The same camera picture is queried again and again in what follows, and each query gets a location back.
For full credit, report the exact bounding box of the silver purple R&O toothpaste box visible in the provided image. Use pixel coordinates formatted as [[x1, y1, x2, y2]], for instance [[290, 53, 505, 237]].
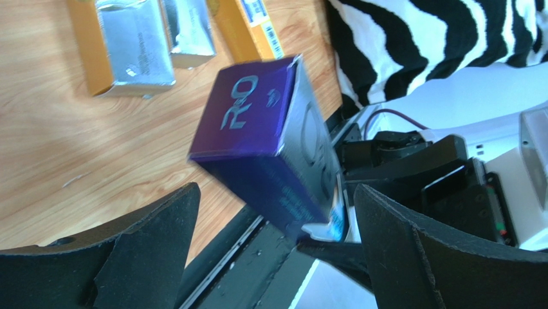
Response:
[[188, 55, 349, 242]]

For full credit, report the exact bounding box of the silver gold toothpaste box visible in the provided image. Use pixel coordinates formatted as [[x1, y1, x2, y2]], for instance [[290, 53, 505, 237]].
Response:
[[160, 0, 217, 69], [66, 1, 176, 97]]

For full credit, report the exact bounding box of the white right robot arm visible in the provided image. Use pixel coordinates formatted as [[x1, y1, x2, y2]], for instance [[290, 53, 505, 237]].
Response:
[[297, 112, 520, 290]]

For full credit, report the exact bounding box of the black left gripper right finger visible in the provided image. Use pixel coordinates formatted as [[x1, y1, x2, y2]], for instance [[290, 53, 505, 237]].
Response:
[[354, 185, 547, 308]]

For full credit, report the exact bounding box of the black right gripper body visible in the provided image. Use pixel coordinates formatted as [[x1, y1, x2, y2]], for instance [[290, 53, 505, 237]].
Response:
[[338, 131, 518, 247]]

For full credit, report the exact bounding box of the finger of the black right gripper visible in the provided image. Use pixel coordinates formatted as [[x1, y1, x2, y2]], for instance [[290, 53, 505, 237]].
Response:
[[297, 239, 372, 292]]

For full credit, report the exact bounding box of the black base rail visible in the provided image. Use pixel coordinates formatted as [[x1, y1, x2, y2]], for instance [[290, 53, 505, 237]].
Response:
[[175, 206, 377, 308]]

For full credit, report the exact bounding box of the zebra print blanket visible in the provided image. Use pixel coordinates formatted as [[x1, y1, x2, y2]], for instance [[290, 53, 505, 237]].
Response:
[[325, 0, 547, 118]]

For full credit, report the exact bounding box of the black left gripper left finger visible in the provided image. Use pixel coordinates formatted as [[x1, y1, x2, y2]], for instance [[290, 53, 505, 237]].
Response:
[[1, 183, 201, 308]]

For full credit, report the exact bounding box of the orange toothpaste box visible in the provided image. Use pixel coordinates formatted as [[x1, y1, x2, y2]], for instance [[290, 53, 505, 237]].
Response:
[[206, 0, 285, 63]]

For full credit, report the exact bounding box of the silver gold toothpaste box right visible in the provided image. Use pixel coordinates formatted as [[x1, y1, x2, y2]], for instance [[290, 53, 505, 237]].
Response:
[[160, 0, 217, 69]]

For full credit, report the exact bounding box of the silver gold toothpaste box left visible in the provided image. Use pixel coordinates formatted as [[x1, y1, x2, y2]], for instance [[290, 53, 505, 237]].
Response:
[[66, 1, 176, 97]]

